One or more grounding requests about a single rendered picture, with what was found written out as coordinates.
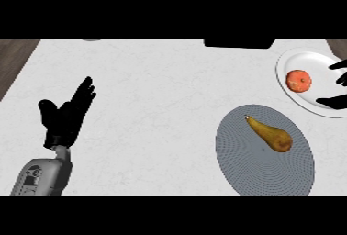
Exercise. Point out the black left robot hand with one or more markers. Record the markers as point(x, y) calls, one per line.
point(69, 119)

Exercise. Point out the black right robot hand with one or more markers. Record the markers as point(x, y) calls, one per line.
point(337, 101)

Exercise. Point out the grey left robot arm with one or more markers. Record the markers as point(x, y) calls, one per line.
point(43, 174)

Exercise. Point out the white round plate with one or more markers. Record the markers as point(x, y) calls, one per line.
point(312, 82)

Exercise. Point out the yellow-brown squash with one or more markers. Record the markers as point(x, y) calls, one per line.
point(274, 137)

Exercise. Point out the grey oval placemat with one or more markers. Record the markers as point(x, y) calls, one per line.
point(265, 153)

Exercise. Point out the orange round fruit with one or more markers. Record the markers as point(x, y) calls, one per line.
point(299, 80)

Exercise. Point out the black appliance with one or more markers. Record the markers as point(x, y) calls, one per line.
point(238, 43)

